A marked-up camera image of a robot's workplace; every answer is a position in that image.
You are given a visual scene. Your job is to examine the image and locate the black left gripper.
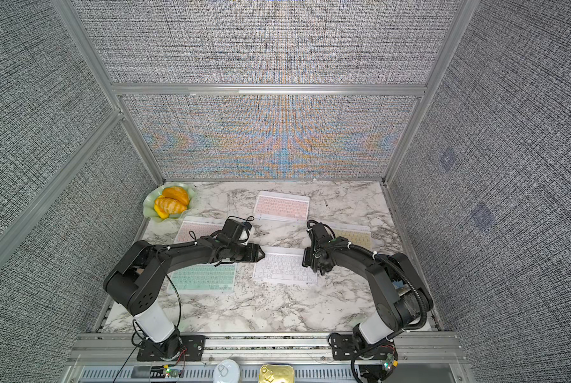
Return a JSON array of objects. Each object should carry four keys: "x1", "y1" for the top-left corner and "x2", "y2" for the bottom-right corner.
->
[{"x1": 229, "y1": 243, "x2": 267, "y2": 263}]

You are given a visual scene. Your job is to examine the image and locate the white keyboard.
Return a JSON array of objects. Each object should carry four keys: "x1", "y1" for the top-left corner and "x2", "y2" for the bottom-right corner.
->
[{"x1": 253, "y1": 247, "x2": 317, "y2": 286}]

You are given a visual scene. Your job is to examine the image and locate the yellow keyboard mid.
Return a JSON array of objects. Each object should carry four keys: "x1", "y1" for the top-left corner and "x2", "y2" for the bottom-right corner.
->
[{"x1": 330, "y1": 223, "x2": 373, "y2": 250}]

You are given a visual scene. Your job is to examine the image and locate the pink keyboard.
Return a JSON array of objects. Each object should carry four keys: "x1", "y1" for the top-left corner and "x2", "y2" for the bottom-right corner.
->
[
  {"x1": 254, "y1": 191, "x2": 310, "y2": 223},
  {"x1": 174, "y1": 216, "x2": 225, "y2": 244}
]

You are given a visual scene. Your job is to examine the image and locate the green keyboard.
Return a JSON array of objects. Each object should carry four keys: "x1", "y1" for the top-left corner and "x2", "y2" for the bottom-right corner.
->
[{"x1": 169, "y1": 264, "x2": 237, "y2": 295}]

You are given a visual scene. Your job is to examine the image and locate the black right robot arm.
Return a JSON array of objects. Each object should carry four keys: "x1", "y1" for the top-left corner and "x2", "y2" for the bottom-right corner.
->
[{"x1": 302, "y1": 220, "x2": 434, "y2": 359}]

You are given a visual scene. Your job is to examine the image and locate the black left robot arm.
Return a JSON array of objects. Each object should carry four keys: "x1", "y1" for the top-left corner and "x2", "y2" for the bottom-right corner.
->
[{"x1": 103, "y1": 232, "x2": 266, "y2": 344}]

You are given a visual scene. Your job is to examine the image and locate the orange bread pastry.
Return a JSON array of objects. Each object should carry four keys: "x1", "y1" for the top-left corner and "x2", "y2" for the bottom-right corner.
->
[{"x1": 153, "y1": 186, "x2": 190, "y2": 220}]

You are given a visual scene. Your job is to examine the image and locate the green leaf-shaped plate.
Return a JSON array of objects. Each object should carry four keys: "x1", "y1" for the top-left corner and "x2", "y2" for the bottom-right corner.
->
[{"x1": 143, "y1": 183, "x2": 198, "y2": 222}]

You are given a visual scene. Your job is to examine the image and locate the gold metal tin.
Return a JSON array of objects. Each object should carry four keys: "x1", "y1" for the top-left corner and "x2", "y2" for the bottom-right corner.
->
[{"x1": 258, "y1": 365, "x2": 295, "y2": 383}]

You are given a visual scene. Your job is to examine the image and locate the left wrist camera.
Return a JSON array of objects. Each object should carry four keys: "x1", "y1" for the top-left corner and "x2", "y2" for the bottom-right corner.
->
[{"x1": 222, "y1": 215, "x2": 255, "y2": 244}]

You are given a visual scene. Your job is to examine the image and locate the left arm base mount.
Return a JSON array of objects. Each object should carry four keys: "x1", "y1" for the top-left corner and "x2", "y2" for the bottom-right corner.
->
[{"x1": 137, "y1": 334, "x2": 207, "y2": 363}]

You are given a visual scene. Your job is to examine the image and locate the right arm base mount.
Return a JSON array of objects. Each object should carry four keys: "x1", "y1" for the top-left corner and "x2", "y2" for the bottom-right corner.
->
[{"x1": 327, "y1": 333, "x2": 399, "y2": 383}]

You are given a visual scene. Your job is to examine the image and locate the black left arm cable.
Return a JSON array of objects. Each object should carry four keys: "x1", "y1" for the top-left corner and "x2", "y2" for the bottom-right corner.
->
[{"x1": 110, "y1": 272, "x2": 183, "y2": 383}]

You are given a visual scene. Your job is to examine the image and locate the aluminium front rail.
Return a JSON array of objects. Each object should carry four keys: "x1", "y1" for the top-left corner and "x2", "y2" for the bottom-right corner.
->
[{"x1": 58, "y1": 331, "x2": 476, "y2": 382}]

